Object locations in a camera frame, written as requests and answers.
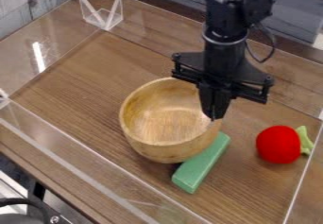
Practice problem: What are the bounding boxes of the light wooden bowl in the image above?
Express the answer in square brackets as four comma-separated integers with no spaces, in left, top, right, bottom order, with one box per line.
[119,78,222,164]

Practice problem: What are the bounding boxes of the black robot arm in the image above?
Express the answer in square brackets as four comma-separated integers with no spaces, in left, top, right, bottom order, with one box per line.
[173,0,274,120]

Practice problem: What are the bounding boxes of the green rectangular block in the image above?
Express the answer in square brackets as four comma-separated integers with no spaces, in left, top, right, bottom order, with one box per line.
[173,132,231,194]

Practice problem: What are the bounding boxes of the red plush tomato toy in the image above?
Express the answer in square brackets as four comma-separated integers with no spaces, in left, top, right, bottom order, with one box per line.
[257,126,314,164]

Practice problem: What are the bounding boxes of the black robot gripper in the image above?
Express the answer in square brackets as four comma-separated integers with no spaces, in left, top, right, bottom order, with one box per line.
[173,35,274,120]

